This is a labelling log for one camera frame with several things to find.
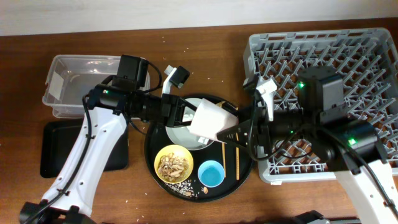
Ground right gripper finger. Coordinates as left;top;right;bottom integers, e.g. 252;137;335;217
216;119;252;148
222;101;249;115

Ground pink cup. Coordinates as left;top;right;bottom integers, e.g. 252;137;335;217
189;99;239;142

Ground yellow bowl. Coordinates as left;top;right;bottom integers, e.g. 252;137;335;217
154;145;193;184

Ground peanut shells pile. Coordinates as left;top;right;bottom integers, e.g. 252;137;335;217
157;152;189;183

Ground blue cup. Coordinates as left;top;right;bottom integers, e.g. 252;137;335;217
197;160;224;188

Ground white tissue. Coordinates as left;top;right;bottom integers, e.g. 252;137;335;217
182;114;194;122

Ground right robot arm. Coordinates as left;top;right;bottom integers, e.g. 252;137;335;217
216;66;397;223

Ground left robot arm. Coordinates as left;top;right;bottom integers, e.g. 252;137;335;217
19;55;196;223

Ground grey dishwasher rack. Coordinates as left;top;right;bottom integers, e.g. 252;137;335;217
243;28;397;169

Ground gold foil wrapper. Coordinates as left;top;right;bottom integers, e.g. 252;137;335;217
216;101;225;108

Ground grey plate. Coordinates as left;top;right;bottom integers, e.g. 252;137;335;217
165;98;214;151

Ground right wooden chopstick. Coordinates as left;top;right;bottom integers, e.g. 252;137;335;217
236;147;240;180

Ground round black serving tray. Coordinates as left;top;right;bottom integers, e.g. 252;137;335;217
144;94;257;203

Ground scattered rice grains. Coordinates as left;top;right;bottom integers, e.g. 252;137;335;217
166;180;198;198

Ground clear plastic bin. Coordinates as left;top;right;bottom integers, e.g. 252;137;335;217
42;55;120;119

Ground black rectangular tray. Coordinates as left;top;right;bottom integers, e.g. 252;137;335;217
40;118;129;178

